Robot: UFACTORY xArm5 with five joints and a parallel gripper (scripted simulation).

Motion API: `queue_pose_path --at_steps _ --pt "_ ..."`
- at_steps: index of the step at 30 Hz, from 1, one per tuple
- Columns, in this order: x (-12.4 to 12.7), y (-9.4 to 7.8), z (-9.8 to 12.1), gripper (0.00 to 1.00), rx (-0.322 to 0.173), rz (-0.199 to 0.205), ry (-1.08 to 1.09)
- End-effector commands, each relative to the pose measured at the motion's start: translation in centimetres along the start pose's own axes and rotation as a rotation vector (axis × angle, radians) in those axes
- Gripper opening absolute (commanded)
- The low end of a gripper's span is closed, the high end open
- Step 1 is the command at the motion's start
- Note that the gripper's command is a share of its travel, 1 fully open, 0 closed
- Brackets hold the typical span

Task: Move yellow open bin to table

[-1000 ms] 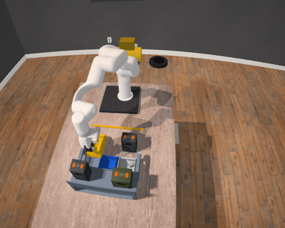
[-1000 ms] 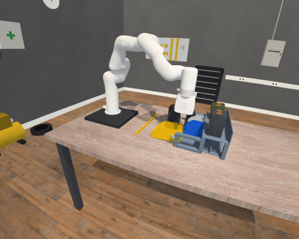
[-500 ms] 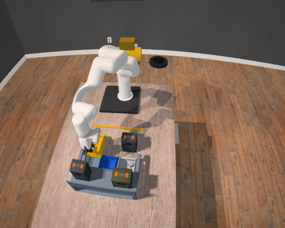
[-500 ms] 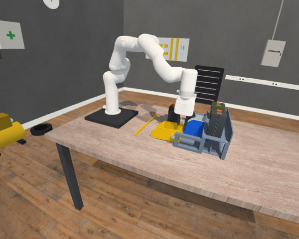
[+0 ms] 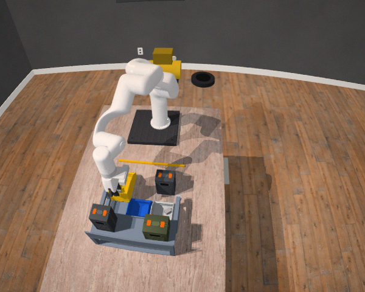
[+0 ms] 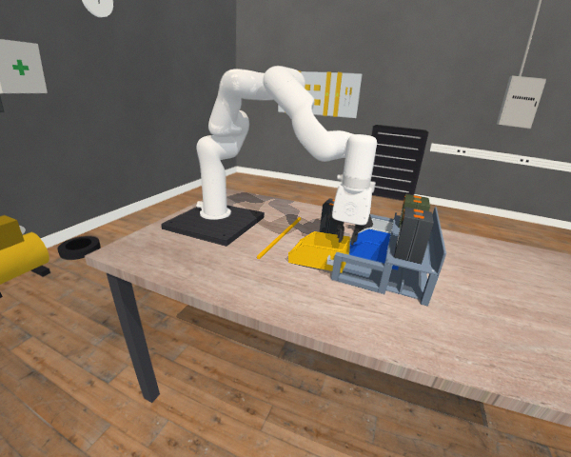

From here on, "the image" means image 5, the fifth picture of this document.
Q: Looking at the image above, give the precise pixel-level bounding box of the dark grey case with orange latches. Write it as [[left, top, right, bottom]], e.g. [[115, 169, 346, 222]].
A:
[[89, 203, 117, 232]]

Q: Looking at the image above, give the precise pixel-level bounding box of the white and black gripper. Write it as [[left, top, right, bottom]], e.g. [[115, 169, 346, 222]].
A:
[[102, 177, 121, 197]]

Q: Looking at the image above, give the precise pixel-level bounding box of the olive green case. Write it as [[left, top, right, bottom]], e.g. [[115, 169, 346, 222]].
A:
[[142, 214, 170, 242]]

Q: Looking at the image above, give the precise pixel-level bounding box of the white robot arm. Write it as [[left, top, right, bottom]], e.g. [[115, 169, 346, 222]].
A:
[[92, 58, 179, 186]]

